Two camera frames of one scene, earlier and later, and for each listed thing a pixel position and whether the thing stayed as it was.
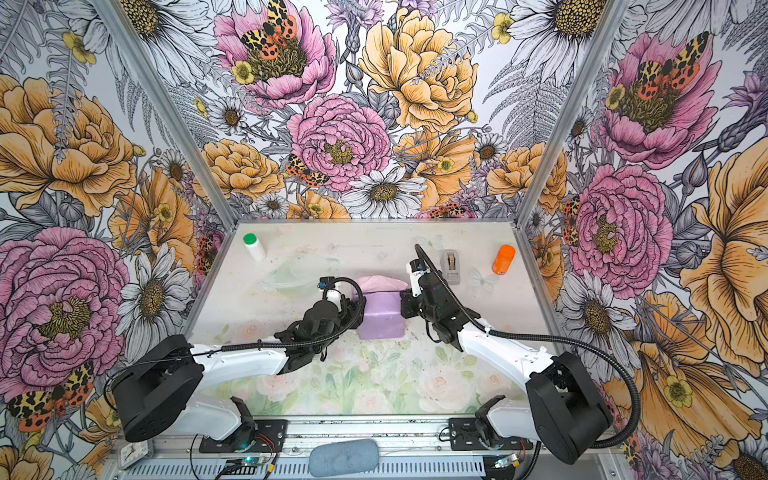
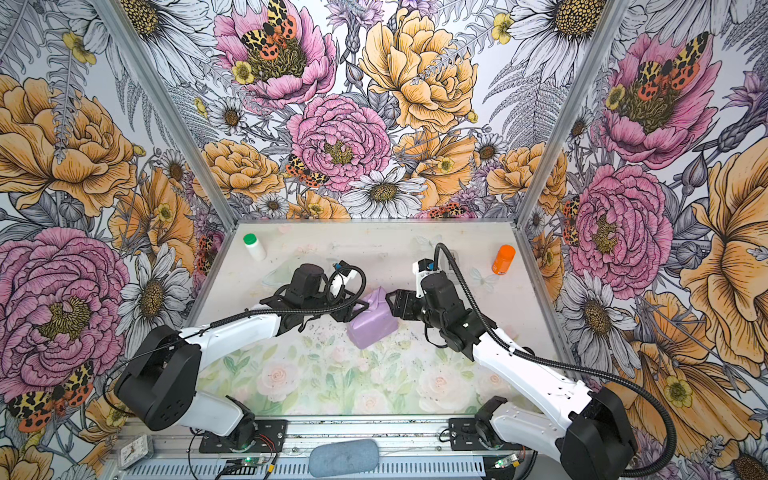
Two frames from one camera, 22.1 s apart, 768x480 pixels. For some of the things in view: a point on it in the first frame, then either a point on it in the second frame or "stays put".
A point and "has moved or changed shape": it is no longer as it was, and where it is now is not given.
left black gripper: (351, 312) → (350, 315)
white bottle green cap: (254, 246) stays put
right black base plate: (464, 435) stays put
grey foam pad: (344, 457) stays put
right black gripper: (407, 299) stays put
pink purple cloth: (380, 315) has moved or changed shape
